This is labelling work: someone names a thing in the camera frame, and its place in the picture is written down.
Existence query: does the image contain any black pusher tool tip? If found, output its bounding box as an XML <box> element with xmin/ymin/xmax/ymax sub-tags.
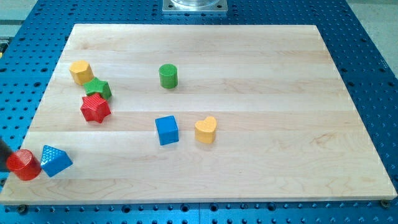
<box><xmin>0</xmin><ymin>139</ymin><xmax>13</xmax><ymax>172</ymax></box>

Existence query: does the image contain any red cylinder block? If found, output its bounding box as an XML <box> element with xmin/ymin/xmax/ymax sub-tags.
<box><xmin>6</xmin><ymin>149</ymin><xmax>42</xmax><ymax>181</ymax></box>

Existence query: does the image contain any blue triangle block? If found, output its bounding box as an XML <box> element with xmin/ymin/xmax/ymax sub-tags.
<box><xmin>40</xmin><ymin>145</ymin><xmax>73</xmax><ymax>177</ymax></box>

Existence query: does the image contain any red star block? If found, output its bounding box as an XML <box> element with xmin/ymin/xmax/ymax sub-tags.
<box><xmin>80</xmin><ymin>93</ymin><xmax>111</xmax><ymax>123</ymax></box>

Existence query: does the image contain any yellow hexagon block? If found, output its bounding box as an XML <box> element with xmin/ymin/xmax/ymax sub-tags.
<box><xmin>69</xmin><ymin>60</ymin><xmax>95</xmax><ymax>85</ymax></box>

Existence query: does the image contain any green star block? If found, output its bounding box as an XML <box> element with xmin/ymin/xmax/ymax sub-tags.
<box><xmin>83</xmin><ymin>77</ymin><xmax>112</xmax><ymax>100</ymax></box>

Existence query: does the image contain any light wooden board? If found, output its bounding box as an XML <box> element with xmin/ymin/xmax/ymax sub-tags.
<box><xmin>1</xmin><ymin>24</ymin><xmax>397</xmax><ymax>205</ymax></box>

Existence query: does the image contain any blue cube block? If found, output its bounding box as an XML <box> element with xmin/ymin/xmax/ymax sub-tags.
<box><xmin>155</xmin><ymin>116</ymin><xmax>179</xmax><ymax>146</ymax></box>

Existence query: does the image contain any green cylinder block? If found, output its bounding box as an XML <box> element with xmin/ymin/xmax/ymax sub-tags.
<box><xmin>159</xmin><ymin>64</ymin><xmax>178</xmax><ymax>89</ymax></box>

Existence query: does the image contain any yellow heart block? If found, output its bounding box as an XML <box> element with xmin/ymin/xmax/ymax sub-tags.
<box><xmin>195</xmin><ymin>116</ymin><xmax>218</xmax><ymax>144</ymax></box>

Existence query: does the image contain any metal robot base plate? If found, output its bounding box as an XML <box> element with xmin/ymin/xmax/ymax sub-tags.
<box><xmin>162</xmin><ymin>0</ymin><xmax>228</xmax><ymax>12</ymax></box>

